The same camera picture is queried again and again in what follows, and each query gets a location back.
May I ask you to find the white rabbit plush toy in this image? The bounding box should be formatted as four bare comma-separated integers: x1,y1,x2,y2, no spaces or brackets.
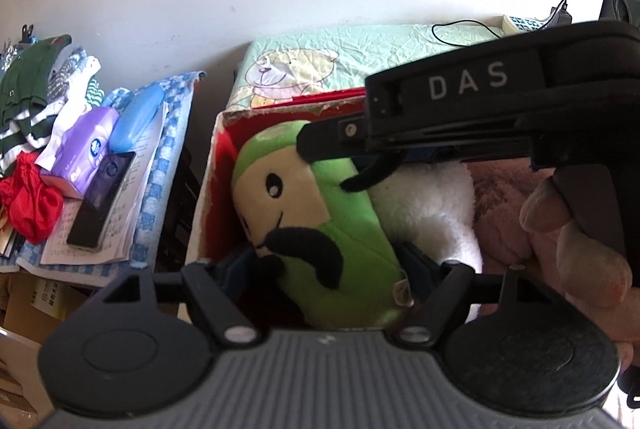
368,162,483,273

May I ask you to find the green avocado plush toy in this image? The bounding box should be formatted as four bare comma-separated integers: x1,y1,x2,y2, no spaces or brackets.
231,120,413,329

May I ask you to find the pink plush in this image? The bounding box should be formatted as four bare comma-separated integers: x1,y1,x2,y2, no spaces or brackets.
468,158,570,293

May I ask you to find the person's right hand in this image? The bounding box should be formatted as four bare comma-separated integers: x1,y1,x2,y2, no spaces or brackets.
520,178,639,369

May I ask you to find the red cardboard box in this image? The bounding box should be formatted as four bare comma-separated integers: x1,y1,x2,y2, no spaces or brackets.
186,88,364,263

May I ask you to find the white power strip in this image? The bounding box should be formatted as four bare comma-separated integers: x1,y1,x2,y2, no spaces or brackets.
501,15,546,36

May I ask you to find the paper booklet under device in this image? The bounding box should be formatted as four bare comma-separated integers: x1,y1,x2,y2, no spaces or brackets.
42,105,167,264

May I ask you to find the black rectangular device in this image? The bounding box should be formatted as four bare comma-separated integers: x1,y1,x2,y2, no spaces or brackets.
66,152,136,253

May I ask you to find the cartoon bear bed sheet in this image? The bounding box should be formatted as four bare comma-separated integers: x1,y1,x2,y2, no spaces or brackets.
227,20,503,111

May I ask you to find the cardboard box under shelf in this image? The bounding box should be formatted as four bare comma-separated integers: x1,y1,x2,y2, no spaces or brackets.
1,273,94,343

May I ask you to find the purple tissue pack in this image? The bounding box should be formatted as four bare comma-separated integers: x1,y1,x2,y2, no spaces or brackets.
36,106,119,200

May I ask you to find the light blue plastic case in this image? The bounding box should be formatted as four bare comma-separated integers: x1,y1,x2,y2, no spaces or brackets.
108,84,165,153

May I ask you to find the red cloth bundle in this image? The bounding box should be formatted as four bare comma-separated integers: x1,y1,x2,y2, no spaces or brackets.
1,153,64,245

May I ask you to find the blue checkered cloth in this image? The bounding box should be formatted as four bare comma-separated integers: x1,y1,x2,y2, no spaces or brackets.
1,71,205,286

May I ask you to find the pile of folded clothes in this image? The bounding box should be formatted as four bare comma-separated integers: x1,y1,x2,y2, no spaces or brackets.
1,25,101,178

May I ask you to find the black charger with cable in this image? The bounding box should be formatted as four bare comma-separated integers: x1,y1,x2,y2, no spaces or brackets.
431,0,573,47

